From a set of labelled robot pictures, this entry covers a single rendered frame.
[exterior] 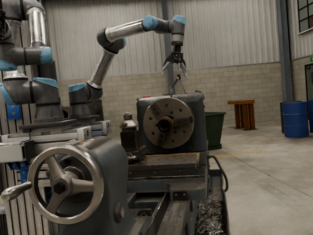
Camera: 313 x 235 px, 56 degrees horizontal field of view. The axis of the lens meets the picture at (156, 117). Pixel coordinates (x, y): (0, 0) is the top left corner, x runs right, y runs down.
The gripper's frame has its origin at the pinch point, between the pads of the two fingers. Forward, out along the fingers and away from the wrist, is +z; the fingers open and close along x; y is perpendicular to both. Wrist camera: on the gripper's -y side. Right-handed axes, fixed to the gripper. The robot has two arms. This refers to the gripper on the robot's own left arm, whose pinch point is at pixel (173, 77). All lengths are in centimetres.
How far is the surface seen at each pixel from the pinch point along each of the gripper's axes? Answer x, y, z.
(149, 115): -12.9, -2.0, 24.5
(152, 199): -12, 67, 52
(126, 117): -25, 55, 21
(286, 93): 582, -990, -30
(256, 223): 99, -81, 124
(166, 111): -2.9, 0.5, 21.2
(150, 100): -12.0, -19.4, 15.4
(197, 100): 18.1, -10.3, 13.0
